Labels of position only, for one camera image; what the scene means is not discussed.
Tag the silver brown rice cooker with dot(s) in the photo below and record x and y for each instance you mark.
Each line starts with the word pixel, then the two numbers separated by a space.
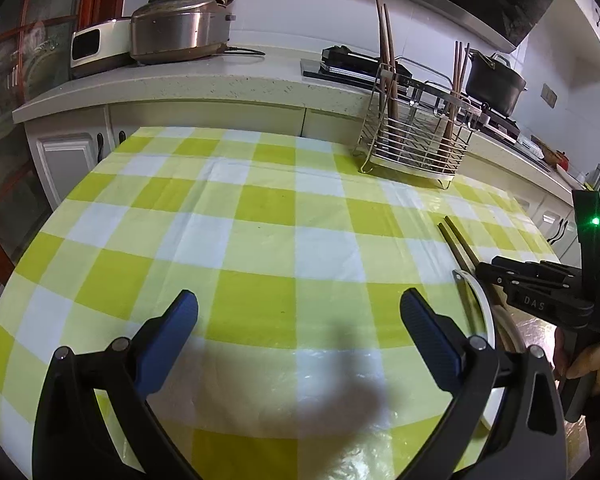
pixel 180 30

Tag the brown wooden chopstick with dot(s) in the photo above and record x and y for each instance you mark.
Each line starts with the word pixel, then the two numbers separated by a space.
pixel 465 75
pixel 462 239
pixel 381 35
pixel 460 77
pixel 455 247
pixel 455 75
pixel 390 45

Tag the dark cooking pot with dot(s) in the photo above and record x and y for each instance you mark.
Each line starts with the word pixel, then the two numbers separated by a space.
pixel 495 87

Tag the red wooden glass door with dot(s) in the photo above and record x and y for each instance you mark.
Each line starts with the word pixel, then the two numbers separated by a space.
pixel 10 60

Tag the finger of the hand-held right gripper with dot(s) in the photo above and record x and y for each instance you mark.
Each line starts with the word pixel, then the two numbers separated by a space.
pixel 540 269
pixel 505 277

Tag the wall outlet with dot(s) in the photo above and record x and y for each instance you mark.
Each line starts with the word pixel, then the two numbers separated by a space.
pixel 548 95

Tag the white upper cabinet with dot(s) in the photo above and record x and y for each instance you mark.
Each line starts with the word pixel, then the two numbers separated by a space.
pixel 590 15

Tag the person's right hand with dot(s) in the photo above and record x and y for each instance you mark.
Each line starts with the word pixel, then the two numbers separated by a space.
pixel 597 365

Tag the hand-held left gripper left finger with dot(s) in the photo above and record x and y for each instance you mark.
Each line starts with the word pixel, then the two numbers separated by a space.
pixel 167 340

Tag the green checked tablecloth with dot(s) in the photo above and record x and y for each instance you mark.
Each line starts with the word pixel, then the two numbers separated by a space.
pixel 260 240

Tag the black glass gas stove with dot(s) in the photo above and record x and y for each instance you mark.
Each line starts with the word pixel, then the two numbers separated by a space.
pixel 311 67

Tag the white plate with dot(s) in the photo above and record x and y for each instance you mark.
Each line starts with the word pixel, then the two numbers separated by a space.
pixel 482 300

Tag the white packet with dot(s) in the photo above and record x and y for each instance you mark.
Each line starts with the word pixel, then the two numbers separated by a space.
pixel 528 145

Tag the white kitchen countertop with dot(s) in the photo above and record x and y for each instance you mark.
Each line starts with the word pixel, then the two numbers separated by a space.
pixel 180 85

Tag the small white appliance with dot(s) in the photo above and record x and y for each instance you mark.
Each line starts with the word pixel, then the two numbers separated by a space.
pixel 100 50

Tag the red teapot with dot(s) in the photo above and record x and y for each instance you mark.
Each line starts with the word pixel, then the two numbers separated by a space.
pixel 562 159

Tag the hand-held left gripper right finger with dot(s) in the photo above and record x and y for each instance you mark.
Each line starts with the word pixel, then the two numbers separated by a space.
pixel 430 340

